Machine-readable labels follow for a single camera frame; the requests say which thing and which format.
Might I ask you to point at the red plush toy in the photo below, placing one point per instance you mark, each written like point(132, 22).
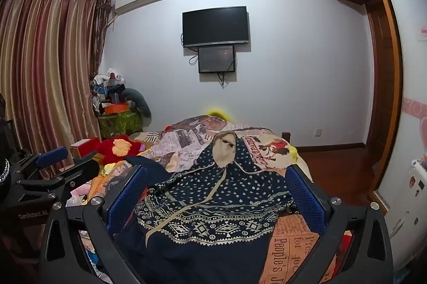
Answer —
point(108, 150)

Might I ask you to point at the white appliance with stickers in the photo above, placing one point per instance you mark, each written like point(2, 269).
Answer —
point(407, 214)

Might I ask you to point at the white plastic bag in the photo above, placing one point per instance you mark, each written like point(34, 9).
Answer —
point(76, 197)

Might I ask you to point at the black wall television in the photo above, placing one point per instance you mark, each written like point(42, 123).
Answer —
point(215, 25)

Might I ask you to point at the yellow fuzzy pillow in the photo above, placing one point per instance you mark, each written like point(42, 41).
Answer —
point(216, 113)

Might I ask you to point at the orange cloth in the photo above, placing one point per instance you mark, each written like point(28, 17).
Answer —
point(167, 128)

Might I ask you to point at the navy patterned hoodie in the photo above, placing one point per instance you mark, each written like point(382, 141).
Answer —
point(200, 204)

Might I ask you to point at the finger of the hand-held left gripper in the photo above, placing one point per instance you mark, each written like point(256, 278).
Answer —
point(66, 177)
point(53, 157)

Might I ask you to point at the red and white box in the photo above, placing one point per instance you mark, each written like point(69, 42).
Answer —
point(85, 147)

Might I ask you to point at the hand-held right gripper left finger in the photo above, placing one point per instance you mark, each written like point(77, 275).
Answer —
point(128, 200)

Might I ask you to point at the small black monitor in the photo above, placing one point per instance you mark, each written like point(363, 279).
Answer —
point(216, 59)

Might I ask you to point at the green storage box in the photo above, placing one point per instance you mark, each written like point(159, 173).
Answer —
point(120, 125)

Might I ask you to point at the white wall outlet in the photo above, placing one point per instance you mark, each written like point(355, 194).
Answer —
point(318, 132)

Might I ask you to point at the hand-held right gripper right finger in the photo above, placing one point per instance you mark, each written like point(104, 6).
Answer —
point(305, 200)

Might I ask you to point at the wooden bed post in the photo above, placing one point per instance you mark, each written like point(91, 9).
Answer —
point(286, 139)

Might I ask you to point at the striped brown curtain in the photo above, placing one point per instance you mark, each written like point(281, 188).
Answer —
point(50, 70)

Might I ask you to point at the newspaper print blanket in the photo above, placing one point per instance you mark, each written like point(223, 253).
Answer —
point(186, 140)

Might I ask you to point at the orange box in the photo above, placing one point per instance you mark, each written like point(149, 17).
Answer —
point(115, 108)

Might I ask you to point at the pile of assorted clutter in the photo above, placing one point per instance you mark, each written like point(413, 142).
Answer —
point(106, 87)

